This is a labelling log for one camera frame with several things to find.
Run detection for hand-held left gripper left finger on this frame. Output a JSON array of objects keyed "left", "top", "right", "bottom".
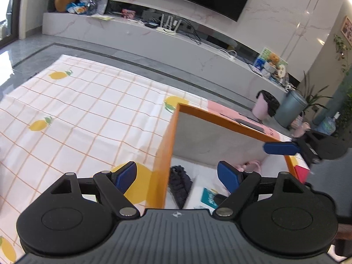
[{"left": 44, "top": 161, "right": 137, "bottom": 217}]

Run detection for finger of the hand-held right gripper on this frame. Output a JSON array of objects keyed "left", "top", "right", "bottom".
[{"left": 263, "top": 141, "right": 301, "bottom": 156}]

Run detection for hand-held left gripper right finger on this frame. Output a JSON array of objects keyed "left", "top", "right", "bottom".
[{"left": 213, "top": 161, "right": 310, "bottom": 217}]

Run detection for pink cloth bag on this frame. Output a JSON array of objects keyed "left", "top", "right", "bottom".
[{"left": 234, "top": 159, "right": 262, "bottom": 196}]

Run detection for teal card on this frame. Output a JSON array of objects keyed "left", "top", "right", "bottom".
[{"left": 201, "top": 187, "right": 220, "bottom": 206}]

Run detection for orange cardboard box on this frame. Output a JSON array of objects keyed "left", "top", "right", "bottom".
[{"left": 146, "top": 103, "right": 310, "bottom": 209}]

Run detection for black ruffled scrunchie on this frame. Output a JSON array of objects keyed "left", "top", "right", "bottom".
[{"left": 168, "top": 165, "right": 193, "bottom": 209}]

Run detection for blue water jug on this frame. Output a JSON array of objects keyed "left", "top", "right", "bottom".
[{"left": 316, "top": 111, "right": 340, "bottom": 135}]

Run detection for pink space heater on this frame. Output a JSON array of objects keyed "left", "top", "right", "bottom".
[{"left": 291, "top": 122, "right": 311, "bottom": 138}]

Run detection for pink shopping bag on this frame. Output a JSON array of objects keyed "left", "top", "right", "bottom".
[{"left": 291, "top": 113, "right": 304, "bottom": 128}]

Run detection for grey flat card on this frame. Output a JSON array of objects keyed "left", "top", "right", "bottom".
[{"left": 220, "top": 113, "right": 268, "bottom": 135}]

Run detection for grey metal bin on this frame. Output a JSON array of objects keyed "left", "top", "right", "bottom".
[{"left": 275, "top": 89, "right": 308, "bottom": 128}]

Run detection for pink trash bin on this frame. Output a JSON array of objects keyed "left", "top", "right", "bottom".
[{"left": 251, "top": 89, "right": 280, "bottom": 119}]

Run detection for long-leaf potted plant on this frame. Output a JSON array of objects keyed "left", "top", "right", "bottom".
[{"left": 301, "top": 71, "right": 333, "bottom": 113}]

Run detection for lemon printed blanket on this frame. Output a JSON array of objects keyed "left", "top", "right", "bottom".
[{"left": 0, "top": 54, "right": 308, "bottom": 263}]

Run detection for climbing vine plant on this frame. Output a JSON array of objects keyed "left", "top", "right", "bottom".
[{"left": 333, "top": 34, "right": 352, "bottom": 72}]

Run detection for marble television console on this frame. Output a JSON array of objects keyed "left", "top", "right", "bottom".
[{"left": 42, "top": 12, "right": 301, "bottom": 108}]

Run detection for white router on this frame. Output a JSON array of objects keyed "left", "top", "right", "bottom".
[{"left": 156, "top": 14, "right": 182, "bottom": 36}]

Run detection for blue snack packets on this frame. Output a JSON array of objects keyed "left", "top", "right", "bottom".
[{"left": 66, "top": 2, "right": 88, "bottom": 15}]

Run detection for white charging cable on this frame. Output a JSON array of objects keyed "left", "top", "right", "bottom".
[{"left": 218, "top": 48, "right": 238, "bottom": 59}]

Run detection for framed wall picture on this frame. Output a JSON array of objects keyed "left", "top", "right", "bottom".
[{"left": 340, "top": 16, "right": 352, "bottom": 44}]

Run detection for black cables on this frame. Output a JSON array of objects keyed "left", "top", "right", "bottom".
[{"left": 181, "top": 23, "right": 202, "bottom": 44}]

